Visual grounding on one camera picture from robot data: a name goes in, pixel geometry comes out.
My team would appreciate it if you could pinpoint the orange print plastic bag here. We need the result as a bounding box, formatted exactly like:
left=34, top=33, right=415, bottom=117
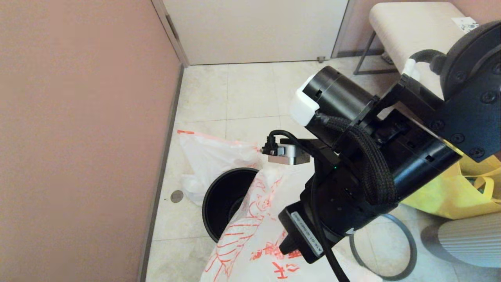
left=200, top=164, right=384, bottom=282

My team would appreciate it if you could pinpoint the dark grey bin ring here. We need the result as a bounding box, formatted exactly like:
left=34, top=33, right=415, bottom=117
left=350, top=213, right=418, bottom=281

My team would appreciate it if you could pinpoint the white plastic bag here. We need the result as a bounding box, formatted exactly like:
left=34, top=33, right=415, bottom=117
left=177, top=130, right=263, bottom=206

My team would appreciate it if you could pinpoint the black round trash bin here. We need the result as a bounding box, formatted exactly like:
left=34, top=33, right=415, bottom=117
left=202, top=168, right=260, bottom=243

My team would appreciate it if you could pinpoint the yellow fabric tote bag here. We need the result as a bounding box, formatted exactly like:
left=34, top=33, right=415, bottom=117
left=401, top=155, right=501, bottom=220

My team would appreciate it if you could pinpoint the white ribbed cylinder object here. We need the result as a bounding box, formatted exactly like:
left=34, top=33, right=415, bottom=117
left=421, top=211, right=501, bottom=269

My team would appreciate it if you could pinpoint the short dark grey baseboard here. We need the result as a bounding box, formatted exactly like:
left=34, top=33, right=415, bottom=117
left=336, top=48, right=384, bottom=58

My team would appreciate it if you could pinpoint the long dark grey baseboard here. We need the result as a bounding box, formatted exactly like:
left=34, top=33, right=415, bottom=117
left=137, top=64, right=184, bottom=282

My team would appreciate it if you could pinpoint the beige wood grain table top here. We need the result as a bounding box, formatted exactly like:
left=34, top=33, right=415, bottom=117
left=369, top=2, right=470, bottom=100

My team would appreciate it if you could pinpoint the white door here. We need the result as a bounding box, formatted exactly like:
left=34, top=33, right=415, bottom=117
left=162, top=0, right=349, bottom=65

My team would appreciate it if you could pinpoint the black and white printed leaflet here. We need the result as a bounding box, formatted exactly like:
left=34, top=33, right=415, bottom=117
left=451, top=16, right=479, bottom=33

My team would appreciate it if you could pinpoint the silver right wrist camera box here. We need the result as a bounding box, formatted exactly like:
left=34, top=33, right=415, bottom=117
left=268, top=144, right=312, bottom=166

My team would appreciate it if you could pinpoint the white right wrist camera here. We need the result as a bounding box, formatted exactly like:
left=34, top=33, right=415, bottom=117
left=290, top=76, right=320, bottom=127

